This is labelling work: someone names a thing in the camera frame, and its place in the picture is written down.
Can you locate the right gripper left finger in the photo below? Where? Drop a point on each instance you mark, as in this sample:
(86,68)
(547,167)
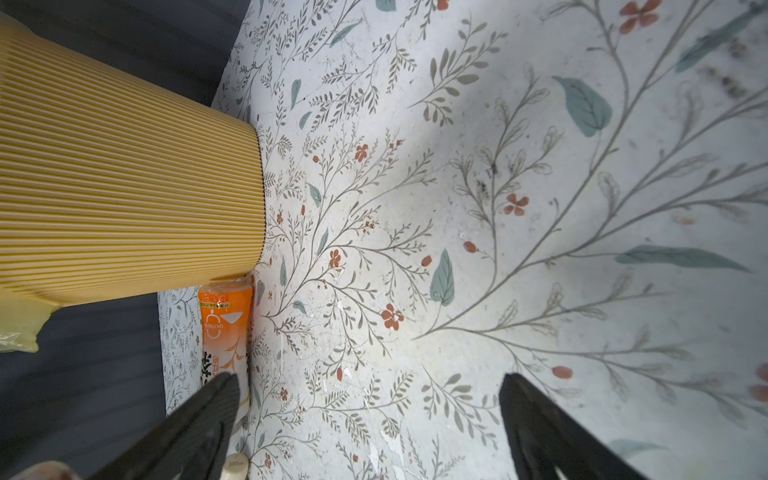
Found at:
(191,443)

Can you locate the floral table mat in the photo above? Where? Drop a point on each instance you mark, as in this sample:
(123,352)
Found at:
(575,191)

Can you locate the yellow plastic bin liner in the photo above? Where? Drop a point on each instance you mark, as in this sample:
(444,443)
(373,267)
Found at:
(22,319)

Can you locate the yellow ribbed waste bin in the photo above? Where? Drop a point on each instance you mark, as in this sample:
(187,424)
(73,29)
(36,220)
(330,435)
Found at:
(113,187)

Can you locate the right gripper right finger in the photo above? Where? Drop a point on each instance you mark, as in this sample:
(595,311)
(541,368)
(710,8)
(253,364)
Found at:
(547,443)

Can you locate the orange white label bottle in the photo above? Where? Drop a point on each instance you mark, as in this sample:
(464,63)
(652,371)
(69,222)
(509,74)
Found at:
(226,308)

